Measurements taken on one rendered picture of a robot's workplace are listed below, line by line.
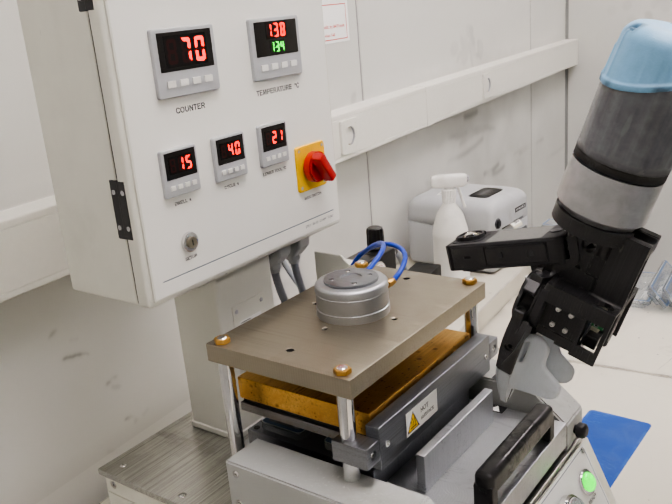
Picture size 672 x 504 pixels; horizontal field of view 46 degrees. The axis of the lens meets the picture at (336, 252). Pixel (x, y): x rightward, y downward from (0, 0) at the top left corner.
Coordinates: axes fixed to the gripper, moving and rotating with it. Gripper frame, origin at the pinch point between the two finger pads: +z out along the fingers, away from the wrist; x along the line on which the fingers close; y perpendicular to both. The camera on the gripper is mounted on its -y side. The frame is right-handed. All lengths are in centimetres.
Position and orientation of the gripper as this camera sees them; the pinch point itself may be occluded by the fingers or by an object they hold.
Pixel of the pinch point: (501, 385)
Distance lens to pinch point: 78.1
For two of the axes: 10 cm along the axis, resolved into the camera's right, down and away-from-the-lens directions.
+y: 8.0, 4.3, -4.2
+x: 5.7, -3.0, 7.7
